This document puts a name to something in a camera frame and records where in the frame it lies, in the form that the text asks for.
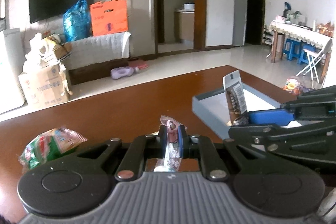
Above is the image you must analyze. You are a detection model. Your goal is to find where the clear pink candy packet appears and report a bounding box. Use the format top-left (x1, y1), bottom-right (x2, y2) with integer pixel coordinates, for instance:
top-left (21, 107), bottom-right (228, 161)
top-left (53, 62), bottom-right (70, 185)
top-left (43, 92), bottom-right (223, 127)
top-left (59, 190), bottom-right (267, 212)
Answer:
top-left (154, 115), bottom-right (182, 172)

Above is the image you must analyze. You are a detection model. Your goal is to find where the grey white snack packet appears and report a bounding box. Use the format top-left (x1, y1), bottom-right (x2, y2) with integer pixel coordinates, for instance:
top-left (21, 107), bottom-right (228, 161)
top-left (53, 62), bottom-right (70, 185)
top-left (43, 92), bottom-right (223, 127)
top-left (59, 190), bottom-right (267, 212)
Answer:
top-left (223, 70), bottom-right (249, 126)

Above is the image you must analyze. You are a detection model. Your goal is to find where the grey open box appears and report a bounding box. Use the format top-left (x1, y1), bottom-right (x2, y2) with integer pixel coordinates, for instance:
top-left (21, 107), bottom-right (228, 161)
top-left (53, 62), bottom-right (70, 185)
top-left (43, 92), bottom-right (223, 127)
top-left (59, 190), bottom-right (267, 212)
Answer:
top-left (191, 82), bottom-right (324, 140)

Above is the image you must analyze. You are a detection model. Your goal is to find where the blue plastic stool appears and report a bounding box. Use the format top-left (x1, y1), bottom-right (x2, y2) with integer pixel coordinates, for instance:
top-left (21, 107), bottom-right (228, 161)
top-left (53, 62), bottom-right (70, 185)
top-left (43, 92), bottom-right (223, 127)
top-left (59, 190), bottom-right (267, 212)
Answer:
top-left (282, 38), bottom-right (302, 61)

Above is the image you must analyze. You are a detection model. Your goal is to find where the white folding chair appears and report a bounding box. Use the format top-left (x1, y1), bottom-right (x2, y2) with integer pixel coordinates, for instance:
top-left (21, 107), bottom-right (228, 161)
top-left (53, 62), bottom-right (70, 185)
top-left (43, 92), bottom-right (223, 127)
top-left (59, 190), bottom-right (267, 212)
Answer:
top-left (295, 39), bottom-right (333, 84)

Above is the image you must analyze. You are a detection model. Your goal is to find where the pink item on floor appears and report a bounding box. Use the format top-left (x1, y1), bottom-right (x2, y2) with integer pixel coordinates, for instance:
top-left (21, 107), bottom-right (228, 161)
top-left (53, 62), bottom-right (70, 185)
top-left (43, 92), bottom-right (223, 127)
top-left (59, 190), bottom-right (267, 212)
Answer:
top-left (127, 57), bottom-right (148, 70)

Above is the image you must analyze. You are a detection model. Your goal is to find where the dining table with cloth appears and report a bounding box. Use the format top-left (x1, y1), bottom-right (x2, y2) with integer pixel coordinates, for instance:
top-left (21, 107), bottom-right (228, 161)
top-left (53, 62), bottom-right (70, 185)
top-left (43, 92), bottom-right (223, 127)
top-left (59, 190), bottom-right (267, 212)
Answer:
top-left (267, 19), bottom-right (334, 83)

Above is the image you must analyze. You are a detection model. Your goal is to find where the green chip bag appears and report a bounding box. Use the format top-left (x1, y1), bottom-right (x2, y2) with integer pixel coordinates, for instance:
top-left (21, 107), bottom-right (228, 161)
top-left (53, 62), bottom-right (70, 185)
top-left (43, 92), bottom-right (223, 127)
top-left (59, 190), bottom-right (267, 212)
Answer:
top-left (18, 127), bottom-right (88, 173)

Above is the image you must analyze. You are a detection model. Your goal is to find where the white covered tv cabinet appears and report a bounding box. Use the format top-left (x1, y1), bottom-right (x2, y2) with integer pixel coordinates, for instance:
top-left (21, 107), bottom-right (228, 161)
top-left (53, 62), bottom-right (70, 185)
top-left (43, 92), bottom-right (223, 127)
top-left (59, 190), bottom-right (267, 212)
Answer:
top-left (64, 32), bottom-right (130, 85)

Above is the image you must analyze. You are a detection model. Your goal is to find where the brown cardboard box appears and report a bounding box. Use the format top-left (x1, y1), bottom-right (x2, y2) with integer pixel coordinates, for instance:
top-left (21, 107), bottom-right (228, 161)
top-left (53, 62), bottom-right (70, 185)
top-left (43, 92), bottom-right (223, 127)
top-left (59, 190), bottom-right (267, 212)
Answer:
top-left (18, 63), bottom-right (72, 108)

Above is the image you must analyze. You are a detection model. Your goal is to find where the orange carton box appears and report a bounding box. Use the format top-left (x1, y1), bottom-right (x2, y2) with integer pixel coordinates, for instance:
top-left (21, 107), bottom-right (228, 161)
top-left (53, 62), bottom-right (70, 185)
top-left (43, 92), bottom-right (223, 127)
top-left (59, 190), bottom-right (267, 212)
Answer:
top-left (90, 0), bottom-right (129, 36)

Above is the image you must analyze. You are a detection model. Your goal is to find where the white tissue roll pile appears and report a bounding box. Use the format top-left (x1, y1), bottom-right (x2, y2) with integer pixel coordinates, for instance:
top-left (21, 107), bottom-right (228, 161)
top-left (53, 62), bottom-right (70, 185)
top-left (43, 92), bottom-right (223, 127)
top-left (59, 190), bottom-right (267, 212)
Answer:
top-left (23, 33), bottom-right (61, 73)

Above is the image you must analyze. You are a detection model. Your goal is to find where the blue plastic bag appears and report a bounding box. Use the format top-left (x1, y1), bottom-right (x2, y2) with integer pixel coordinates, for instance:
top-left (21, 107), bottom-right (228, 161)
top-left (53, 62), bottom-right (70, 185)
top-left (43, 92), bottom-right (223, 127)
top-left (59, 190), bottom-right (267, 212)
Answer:
top-left (63, 0), bottom-right (91, 42)

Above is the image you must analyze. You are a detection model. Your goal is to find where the white refrigerator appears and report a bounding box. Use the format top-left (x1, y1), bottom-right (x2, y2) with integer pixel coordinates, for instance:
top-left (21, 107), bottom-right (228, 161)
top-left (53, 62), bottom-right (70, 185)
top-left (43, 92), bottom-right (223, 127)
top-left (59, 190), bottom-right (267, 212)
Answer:
top-left (0, 28), bottom-right (26, 114)

